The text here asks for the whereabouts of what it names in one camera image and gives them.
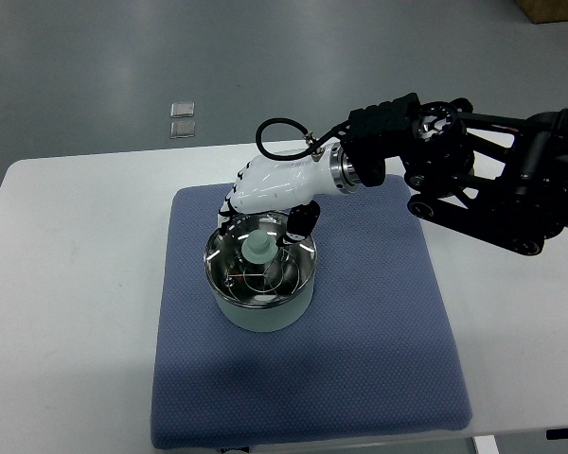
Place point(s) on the green steel pot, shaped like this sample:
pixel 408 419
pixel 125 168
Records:
pixel 270 319

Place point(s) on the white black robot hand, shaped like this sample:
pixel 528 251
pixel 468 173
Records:
pixel 288 183

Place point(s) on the cardboard box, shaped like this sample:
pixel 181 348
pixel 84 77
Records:
pixel 545 11

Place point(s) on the blue quilted mat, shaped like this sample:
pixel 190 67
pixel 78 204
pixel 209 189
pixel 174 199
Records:
pixel 374 354

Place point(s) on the wire steamer rack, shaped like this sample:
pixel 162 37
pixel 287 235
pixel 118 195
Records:
pixel 246 281

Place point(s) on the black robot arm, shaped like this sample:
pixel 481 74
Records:
pixel 498 179

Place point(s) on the black table control panel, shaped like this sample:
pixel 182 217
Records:
pixel 557 434

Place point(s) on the glass lid green knob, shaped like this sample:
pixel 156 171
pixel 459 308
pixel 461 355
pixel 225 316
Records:
pixel 255 237

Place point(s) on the white table leg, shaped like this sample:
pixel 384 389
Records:
pixel 485 444

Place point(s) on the upper floor outlet plate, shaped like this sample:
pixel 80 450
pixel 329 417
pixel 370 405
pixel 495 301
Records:
pixel 181 109

